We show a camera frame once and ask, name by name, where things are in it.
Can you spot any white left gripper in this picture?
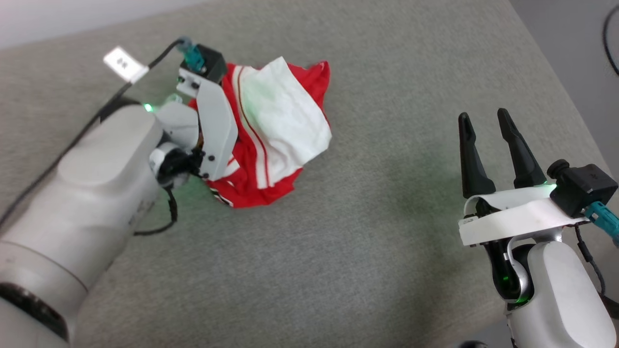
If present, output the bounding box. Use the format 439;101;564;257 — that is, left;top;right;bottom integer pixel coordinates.
150;68;238;187

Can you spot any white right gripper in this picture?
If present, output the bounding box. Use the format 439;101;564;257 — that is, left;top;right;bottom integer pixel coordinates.
458;108;590;305

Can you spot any red and white jersey shirt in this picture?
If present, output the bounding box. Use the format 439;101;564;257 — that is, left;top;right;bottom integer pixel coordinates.
189;57;333;209

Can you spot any teal left camera cable plug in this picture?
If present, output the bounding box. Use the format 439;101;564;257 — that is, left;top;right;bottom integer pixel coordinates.
177;38;206;72

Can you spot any teal camera cable plug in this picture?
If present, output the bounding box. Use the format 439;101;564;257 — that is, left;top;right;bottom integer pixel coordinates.
585;202;619;247
177;38;206;72

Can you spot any white cable label tag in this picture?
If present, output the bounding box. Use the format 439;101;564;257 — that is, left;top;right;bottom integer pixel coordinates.
103;46;149;84

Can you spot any teal right camera cable plug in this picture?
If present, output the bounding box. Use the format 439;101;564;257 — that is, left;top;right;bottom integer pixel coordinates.
585;202;619;247

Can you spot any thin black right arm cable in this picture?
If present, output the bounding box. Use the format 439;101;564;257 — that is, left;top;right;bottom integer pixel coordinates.
575;225;619;319

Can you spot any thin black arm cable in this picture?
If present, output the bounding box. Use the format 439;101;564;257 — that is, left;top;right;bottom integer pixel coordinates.
575;225;619;319
0;40;187;228

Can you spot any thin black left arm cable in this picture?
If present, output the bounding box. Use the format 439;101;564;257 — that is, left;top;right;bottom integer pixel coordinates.
0;40;187;228

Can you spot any black cable on floor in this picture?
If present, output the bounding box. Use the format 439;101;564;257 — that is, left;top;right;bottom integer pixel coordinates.
602;2;619;78

